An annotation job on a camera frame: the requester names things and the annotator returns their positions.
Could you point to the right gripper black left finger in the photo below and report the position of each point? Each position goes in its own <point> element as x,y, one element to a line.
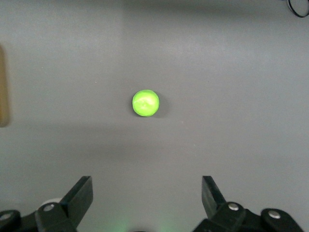
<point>72,207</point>

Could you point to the dark grey table mat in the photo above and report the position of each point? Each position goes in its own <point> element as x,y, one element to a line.
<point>217,72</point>

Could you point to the green apple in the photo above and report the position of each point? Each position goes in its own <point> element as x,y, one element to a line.
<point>145,103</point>

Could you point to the yellow plastic tray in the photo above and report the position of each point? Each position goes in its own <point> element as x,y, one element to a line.
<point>3,87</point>

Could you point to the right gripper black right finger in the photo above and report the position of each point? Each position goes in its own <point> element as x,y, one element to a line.
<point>217,212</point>

